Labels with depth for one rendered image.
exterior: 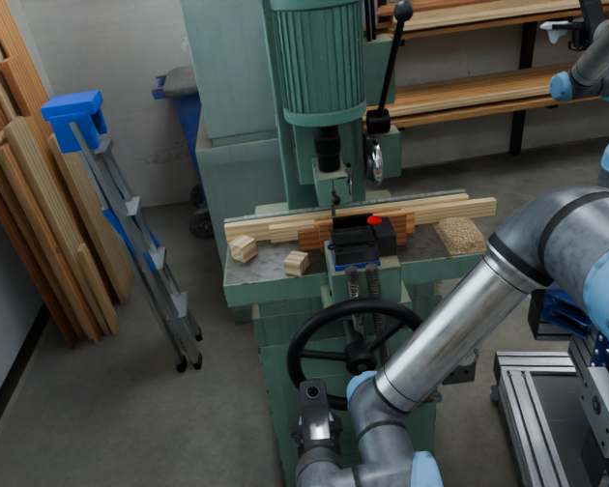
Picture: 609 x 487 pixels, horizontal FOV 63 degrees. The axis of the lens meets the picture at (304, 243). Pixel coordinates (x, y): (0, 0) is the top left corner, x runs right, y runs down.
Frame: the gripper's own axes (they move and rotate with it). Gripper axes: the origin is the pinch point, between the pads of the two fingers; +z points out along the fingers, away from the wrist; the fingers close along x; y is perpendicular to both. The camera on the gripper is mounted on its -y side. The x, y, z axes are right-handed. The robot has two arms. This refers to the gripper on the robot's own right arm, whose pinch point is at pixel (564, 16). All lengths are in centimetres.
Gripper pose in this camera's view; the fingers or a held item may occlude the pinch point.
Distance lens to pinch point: 185.2
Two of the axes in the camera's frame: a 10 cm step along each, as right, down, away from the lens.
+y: 2.4, 8.2, 5.2
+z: -1.3, -5.1, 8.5
